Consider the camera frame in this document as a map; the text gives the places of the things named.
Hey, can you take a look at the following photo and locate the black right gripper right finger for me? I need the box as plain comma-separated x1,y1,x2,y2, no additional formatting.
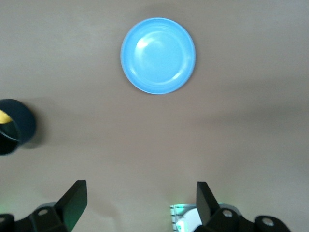
193,181,290,232

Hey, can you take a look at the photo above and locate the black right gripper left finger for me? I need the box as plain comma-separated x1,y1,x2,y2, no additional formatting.
0,180,87,232

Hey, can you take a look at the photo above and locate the yellow potato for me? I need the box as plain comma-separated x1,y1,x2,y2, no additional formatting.
0,109,13,124

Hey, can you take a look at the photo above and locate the brown table cover sheet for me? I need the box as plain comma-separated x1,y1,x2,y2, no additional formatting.
0,0,309,232

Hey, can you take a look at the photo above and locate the blue round plate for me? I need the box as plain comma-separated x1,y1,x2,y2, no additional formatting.
120,17,197,95

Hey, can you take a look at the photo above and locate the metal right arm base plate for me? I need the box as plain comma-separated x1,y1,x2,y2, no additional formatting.
169,203,201,232

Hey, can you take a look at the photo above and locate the dark blue pot with handle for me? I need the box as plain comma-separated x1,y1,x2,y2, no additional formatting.
0,98,38,148

